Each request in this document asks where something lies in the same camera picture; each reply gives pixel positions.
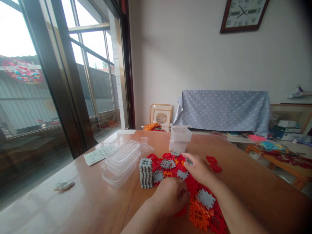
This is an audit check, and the person's right hand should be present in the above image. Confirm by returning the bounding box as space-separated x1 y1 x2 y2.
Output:
181 153 217 185

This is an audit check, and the person's left hand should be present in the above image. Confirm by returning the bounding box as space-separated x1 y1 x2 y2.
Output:
151 177 191 218

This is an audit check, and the stack of grey waffle blocks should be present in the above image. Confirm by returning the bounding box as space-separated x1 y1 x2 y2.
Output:
139 158 154 189

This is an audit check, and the small clear square box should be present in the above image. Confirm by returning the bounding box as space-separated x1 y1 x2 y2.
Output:
169 139 189 154
170 125 193 143

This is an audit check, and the clear plastic container lid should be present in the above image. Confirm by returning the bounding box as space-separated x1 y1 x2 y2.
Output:
135 136 155 161

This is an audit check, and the clear rectangular plastic container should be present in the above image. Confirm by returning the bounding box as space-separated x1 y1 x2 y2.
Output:
104 140 141 169
102 156 140 189

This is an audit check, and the orange cloth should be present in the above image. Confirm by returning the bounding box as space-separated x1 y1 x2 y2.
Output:
142 123 162 131

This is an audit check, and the furniture under blue dotted cloth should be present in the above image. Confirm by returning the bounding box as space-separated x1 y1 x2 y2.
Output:
172 89 271 137

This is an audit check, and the folded printed paper leaflet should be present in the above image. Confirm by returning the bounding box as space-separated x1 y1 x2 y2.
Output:
83 143 115 167

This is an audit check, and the low wooden table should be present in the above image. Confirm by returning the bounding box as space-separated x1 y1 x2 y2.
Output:
244 141 312 191

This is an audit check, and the crumpled white paper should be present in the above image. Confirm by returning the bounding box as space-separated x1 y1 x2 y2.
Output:
53 179 75 191

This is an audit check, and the white cardboard box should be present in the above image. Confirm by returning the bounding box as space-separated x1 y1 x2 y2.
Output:
278 120 297 129

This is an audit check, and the large wooden framed picture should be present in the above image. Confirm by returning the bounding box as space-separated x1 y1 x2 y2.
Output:
269 103 312 134

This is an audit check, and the dark framed window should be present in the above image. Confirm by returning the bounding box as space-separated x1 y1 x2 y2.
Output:
0 0 136 213

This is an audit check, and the round red window decoration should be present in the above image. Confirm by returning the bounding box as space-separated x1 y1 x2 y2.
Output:
2 58 44 85

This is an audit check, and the small wooden picture frame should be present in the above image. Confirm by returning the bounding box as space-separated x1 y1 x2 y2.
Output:
149 103 173 129

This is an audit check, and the square brown wall clock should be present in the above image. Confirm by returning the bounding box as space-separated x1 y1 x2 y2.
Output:
219 0 270 34

